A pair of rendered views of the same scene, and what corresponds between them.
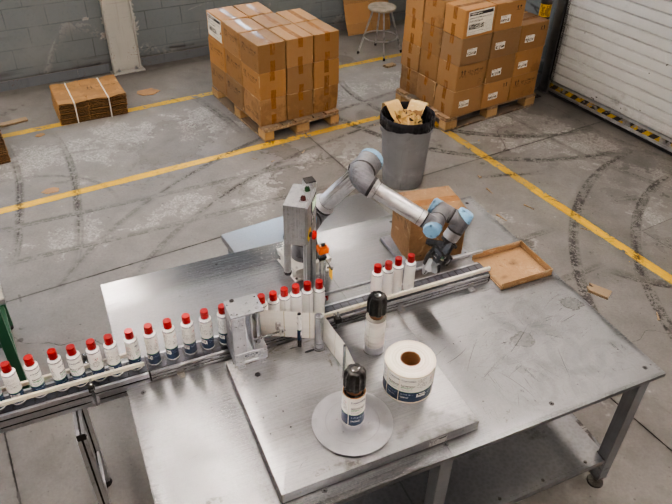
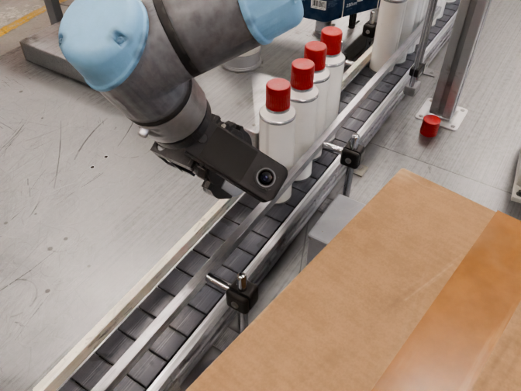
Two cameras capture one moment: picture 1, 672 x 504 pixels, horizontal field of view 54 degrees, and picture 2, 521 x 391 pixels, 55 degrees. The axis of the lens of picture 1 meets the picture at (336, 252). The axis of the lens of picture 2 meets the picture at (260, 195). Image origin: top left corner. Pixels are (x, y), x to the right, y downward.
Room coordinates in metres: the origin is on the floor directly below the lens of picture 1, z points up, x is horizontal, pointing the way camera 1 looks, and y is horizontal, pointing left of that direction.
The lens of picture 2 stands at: (2.84, -0.67, 1.44)
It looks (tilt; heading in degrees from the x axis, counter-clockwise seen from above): 44 degrees down; 147
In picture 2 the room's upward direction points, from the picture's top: straight up
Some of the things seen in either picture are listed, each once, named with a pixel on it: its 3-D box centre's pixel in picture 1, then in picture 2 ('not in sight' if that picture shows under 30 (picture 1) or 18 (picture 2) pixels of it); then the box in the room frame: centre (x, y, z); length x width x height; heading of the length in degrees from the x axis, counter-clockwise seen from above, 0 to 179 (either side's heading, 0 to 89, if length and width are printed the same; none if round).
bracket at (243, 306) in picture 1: (243, 306); not in sight; (1.94, 0.36, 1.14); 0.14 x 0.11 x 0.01; 115
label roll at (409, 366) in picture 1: (408, 371); not in sight; (1.79, -0.30, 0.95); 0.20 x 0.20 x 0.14
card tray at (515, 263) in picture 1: (511, 264); not in sight; (2.62, -0.89, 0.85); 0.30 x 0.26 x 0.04; 115
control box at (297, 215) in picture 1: (300, 214); not in sight; (2.23, 0.15, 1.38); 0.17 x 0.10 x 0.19; 170
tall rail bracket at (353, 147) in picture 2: not in sight; (336, 171); (2.41, -0.25, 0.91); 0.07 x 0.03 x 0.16; 25
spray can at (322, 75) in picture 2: (387, 279); (311, 104); (2.31, -0.24, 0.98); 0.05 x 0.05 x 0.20
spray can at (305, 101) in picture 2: (397, 275); (298, 122); (2.34, -0.28, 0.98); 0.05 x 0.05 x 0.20
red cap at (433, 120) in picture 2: not in sight; (430, 125); (2.34, 0.05, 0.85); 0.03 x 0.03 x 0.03
